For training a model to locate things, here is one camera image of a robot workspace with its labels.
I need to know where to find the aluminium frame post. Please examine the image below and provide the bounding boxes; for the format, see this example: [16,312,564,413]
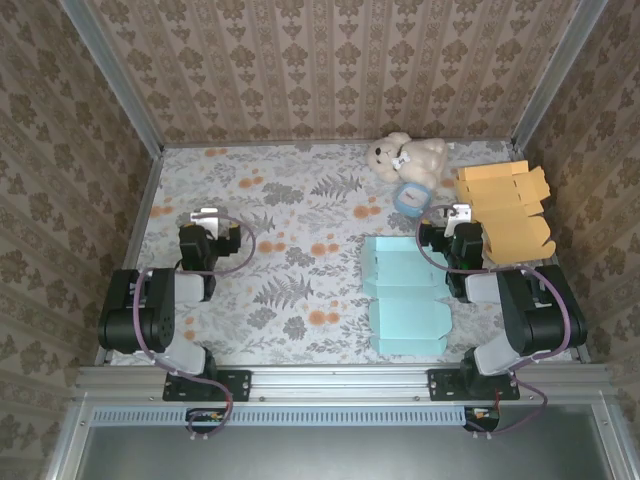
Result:
[58,0,166,157]
[509,0,610,149]

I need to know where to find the yellow paper box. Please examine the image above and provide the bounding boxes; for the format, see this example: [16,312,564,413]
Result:
[453,159,557,265]

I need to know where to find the cream plush dog toy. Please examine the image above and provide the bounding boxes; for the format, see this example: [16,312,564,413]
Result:
[363,131,450,191]

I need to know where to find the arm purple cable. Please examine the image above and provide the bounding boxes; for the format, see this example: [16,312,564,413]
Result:
[131,212,258,444]
[417,203,572,440]

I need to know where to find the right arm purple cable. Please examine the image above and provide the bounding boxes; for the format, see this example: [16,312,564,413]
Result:
[417,203,572,440]

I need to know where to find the grey slotted cable duct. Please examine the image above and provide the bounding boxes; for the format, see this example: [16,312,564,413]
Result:
[92,405,469,427]

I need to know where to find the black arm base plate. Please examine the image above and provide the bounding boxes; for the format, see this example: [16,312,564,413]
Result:
[162,368,252,403]
[426,367,521,402]

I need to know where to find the small black electronics module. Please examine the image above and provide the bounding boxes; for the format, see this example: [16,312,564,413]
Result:
[185,407,235,444]
[462,405,502,434]

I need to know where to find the floral table cover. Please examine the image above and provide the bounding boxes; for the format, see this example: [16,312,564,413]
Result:
[107,141,576,367]

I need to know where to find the grey metal panel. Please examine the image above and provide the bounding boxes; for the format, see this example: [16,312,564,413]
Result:
[47,399,640,480]

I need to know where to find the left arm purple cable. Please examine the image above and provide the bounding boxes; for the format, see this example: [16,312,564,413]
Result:
[131,212,258,444]

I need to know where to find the aluminium front rail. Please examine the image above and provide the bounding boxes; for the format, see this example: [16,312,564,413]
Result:
[74,363,614,401]

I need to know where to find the aluminium side rail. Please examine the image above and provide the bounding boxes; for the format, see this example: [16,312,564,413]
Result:
[94,149,165,366]
[509,142,592,364]

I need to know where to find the teal paper box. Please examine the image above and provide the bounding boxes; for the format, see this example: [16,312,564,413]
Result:
[362,236,454,357]

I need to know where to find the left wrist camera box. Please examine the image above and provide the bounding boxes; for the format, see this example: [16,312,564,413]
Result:
[189,206,222,240]

